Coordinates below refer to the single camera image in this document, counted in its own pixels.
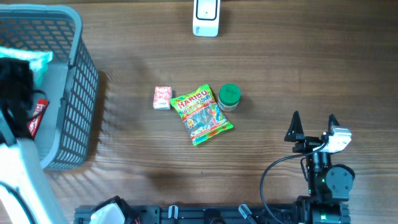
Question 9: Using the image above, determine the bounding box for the red Nescafe coffee stick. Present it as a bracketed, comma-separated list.
[28, 99, 49, 139]

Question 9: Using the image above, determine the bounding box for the green lid jar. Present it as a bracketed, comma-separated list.
[218, 83, 241, 112]

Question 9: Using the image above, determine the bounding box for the small red white box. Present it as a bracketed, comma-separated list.
[153, 86, 172, 110]

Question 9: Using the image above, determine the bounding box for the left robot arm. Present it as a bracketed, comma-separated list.
[1, 58, 67, 223]

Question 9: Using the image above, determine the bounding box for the white barcode scanner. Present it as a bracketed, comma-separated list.
[192, 0, 221, 37]

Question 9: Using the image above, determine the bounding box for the mint Zappy wipes pack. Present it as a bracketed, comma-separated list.
[1, 47, 53, 89]

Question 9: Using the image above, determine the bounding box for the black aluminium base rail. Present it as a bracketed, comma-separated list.
[73, 203, 351, 224]

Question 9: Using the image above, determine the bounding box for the grey plastic mesh basket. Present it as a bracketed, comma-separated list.
[1, 4, 99, 170]

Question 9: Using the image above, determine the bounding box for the green Haribo gummy bag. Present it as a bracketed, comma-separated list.
[170, 84, 234, 146]

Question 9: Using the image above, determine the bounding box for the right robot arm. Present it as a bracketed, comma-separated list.
[284, 111, 355, 224]

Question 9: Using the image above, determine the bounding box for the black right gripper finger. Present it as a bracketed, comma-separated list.
[284, 111, 304, 142]
[328, 114, 340, 133]

